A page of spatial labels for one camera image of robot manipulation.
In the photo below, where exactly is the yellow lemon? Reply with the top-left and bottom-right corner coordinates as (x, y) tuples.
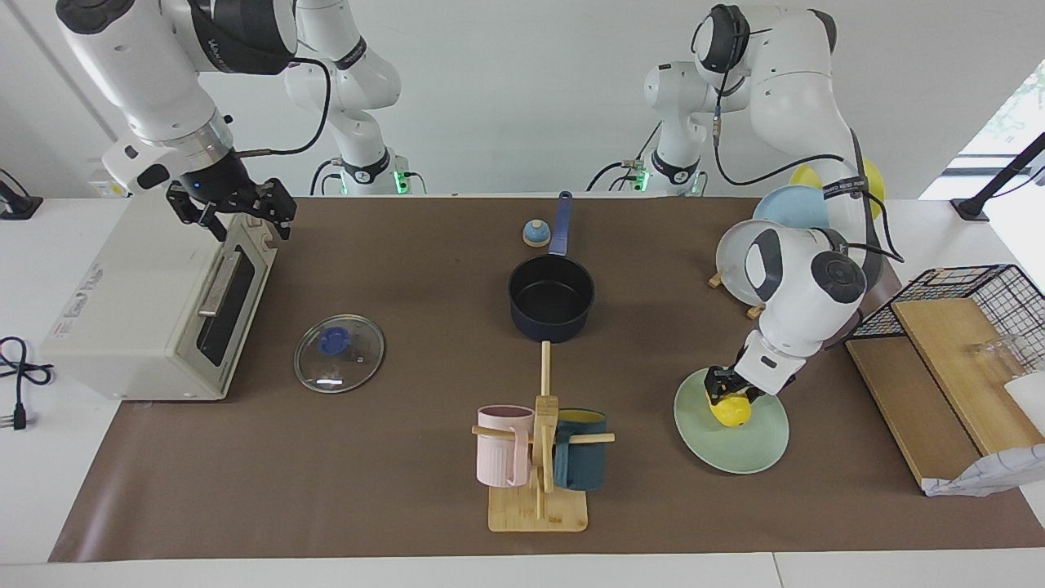
(707, 390), (752, 428)

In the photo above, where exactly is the glass lid with blue knob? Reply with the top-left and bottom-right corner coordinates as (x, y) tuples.
(294, 314), (385, 394)

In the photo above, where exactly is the mint green plate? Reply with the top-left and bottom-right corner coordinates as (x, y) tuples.
(674, 366), (790, 474)

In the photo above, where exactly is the wooden plate rack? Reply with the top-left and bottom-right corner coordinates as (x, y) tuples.
(708, 265), (768, 319)

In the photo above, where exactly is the pale grey plate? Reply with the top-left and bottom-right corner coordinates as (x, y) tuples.
(716, 219), (785, 307)

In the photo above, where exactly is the light blue plate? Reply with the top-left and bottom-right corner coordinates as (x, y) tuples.
(753, 185), (834, 231)

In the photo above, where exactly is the yellow plate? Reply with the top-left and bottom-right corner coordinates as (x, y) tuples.
(789, 159), (887, 221)

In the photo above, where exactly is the cream toaster oven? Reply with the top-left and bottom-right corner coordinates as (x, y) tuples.
(39, 189), (278, 401)

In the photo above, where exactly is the dark teal mug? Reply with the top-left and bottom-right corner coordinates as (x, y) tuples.
(554, 408), (609, 492)

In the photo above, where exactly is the darker wooden board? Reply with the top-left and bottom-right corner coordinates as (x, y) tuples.
(846, 336), (985, 491)

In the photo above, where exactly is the dark blue saucepan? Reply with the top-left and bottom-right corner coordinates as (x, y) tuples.
(508, 191), (595, 342)

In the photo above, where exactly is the large light wooden board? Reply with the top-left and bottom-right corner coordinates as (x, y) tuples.
(890, 297), (1045, 457)

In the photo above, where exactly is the wooden mug stand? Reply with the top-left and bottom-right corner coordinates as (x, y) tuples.
(472, 341), (616, 533)

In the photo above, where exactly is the pink ribbed mug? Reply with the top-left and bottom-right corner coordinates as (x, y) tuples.
(477, 405), (536, 488)

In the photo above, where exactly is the clear glass cup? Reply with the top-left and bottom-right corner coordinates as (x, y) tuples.
(972, 335), (1038, 385)

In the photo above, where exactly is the brown table mat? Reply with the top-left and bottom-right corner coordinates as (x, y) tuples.
(49, 196), (1045, 563)

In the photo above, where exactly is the white cup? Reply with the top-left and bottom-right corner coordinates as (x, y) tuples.
(1004, 372), (1045, 434)

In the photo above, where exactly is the black clamp stand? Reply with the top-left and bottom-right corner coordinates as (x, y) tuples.
(949, 133), (1045, 221)

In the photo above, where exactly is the black right base cable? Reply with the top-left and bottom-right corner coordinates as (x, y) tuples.
(310, 158), (344, 197)

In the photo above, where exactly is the black base cable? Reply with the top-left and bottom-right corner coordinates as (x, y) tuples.
(310, 158), (344, 197)
(588, 122), (662, 193)

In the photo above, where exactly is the white wall socket box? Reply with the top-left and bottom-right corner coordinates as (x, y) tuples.
(88, 163), (131, 198)

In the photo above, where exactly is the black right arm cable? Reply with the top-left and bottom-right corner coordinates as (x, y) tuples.
(233, 57), (332, 158)

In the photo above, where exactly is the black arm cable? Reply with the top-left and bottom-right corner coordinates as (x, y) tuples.
(712, 33), (905, 264)
(233, 57), (332, 158)

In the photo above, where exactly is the black desk mount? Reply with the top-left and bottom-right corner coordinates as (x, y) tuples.
(0, 169), (43, 220)

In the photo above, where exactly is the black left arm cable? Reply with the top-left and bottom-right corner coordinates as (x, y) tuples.
(712, 33), (905, 264)

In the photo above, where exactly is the black left base cable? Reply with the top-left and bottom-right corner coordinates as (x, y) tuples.
(588, 122), (662, 193)

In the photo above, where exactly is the black power cable with plug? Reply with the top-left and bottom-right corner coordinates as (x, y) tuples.
(0, 336), (56, 431)

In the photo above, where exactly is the black wire basket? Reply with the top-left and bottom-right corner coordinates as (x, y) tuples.
(843, 264), (1045, 376)

